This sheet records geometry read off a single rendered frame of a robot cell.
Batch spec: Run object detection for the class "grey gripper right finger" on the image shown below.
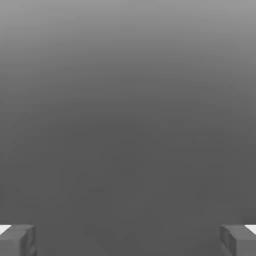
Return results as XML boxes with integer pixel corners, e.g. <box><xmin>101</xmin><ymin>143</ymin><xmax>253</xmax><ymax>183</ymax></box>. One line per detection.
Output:
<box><xmin>218</xmin><ymin>224</ymin><xmax>256</xmax><ymax>256</ymax></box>

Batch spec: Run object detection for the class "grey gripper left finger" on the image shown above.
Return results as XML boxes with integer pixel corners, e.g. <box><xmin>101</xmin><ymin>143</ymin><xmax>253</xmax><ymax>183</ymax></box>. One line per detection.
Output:
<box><xmin>0</xmin><ymin>223</ymin><xmax>38</xmax><ymax>256</ymax></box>

